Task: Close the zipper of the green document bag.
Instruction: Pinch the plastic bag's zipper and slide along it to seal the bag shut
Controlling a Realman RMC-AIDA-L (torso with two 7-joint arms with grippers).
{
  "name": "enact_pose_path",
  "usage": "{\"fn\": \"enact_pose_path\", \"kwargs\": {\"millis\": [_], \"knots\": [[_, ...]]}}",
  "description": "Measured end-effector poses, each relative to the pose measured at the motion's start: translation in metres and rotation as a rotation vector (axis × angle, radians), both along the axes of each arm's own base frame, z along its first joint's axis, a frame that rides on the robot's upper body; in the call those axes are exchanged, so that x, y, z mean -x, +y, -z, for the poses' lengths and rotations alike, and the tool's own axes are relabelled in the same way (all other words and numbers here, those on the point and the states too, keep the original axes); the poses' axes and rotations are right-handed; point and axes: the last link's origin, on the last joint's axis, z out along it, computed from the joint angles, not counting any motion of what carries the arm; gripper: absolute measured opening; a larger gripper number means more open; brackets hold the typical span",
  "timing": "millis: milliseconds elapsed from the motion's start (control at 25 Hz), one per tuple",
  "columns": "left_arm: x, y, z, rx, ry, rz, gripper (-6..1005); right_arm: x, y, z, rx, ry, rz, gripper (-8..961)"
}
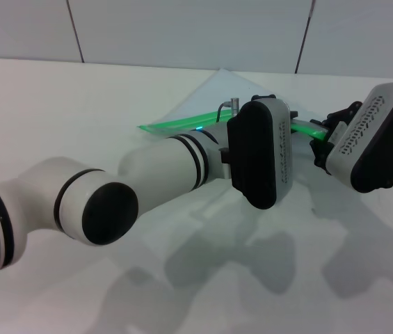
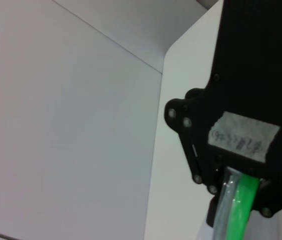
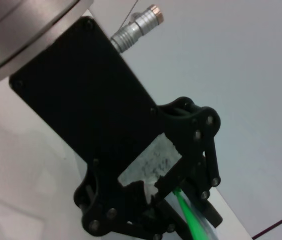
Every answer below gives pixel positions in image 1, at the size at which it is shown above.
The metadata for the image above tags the gray black left wrist camera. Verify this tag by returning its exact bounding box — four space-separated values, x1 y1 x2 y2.
226 97 294 210

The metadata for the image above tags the gray cable with metal plug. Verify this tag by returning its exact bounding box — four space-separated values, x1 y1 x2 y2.
218 98 241 123

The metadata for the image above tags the clear document bag green zipper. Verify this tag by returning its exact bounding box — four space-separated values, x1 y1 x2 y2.
137 67 332 189

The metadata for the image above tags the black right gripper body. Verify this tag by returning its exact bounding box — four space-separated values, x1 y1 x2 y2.
336 101 364 131

